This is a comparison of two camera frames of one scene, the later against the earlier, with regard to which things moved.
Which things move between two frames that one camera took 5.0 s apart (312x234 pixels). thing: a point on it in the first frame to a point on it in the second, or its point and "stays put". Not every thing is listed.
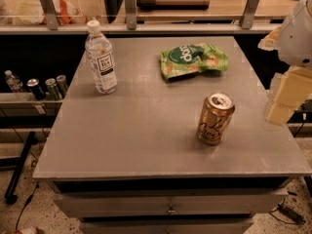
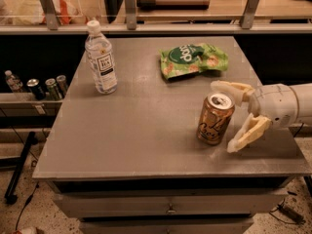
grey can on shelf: [61, 86] stays put
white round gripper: [296, 38] to [275, 105]
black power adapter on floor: [292, 214] stays put
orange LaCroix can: [216, 113] stays put
